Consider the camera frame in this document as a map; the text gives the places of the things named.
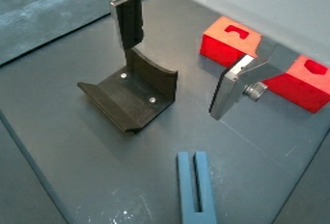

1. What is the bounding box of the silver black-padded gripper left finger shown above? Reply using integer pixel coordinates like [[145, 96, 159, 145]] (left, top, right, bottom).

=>
[[110, 0, 145, 49]]

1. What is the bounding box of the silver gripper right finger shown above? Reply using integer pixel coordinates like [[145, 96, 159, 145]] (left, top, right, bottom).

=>
[[209, 39, 300, 120]]

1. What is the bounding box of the blue double-square peg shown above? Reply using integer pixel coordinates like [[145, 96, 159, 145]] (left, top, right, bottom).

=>
[[177, 152, 217, 224]]

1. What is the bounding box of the red shape-hole board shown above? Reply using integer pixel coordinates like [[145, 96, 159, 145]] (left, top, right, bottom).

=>
[[201, 16, 330, 119]]

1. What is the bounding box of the black curved bracket holder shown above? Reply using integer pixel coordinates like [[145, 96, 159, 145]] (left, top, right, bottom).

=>
[[78, 48, 178, 132]]

